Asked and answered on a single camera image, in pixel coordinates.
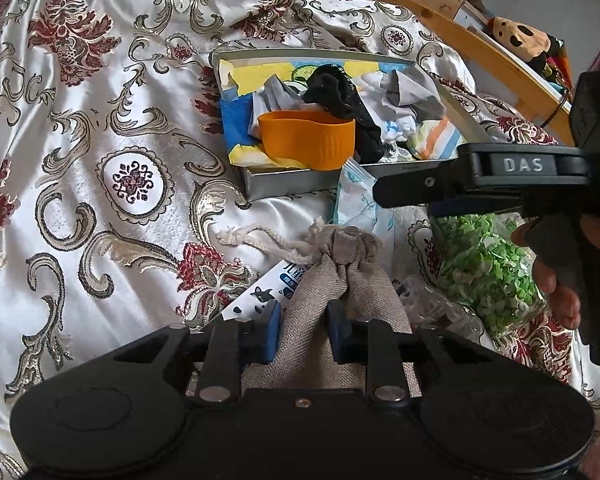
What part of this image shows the striped colourful towel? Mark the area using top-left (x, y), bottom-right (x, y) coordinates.
top-left (406, 118), bottom-right (466, 160)

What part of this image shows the black cable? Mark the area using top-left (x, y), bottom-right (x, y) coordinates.
top-left (540, 91), bottom-right (574, 129)

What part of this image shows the black fabric pouch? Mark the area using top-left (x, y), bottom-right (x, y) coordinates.
top-left (302, 65), bottom-right (385, 164)

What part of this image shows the bag of green beads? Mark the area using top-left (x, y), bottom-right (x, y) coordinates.
top-left (430, 212), bottom-right (546, 338)

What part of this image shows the person's right hand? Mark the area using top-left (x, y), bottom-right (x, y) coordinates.
top-left (509, 213), bottom-right (600, 331)

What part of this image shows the light blue tissue packet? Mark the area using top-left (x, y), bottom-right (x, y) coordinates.
top-left (332, 158), bottom-right (394, 273)

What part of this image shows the red rack of vials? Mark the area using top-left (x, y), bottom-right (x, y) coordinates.
top-left (395, 275), bottom-right (486, 344)

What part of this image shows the wooden bed frame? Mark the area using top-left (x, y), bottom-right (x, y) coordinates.
top-left (379, 0), bottom-right (573, 145)

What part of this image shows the plush doll head toy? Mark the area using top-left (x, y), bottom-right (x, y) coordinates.
top-left (488, 16), bottom-right (572, 90)

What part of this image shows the metal tray with frog picture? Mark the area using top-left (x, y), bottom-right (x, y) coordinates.
top-left (212, 49), bottom-right (490, 200)

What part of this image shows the grey linen drawstring pouch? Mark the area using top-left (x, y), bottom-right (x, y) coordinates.
top-left (217, 218), bottom-right (411, 390)

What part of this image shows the floral satin bedspread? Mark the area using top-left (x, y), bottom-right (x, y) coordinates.
top-left (0, 0), bottom-right (600, 479)

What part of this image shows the orange silicone cup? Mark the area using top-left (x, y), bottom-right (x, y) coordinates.
top-left (257, 110), bottom-right (355, 171)

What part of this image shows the small milk carton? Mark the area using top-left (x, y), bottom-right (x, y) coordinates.
top-left (221, 260), bottom-right (309, 321)

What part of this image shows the grey blue cloth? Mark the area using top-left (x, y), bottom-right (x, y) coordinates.
top-left (249, 65), bottom-right (446, 144)

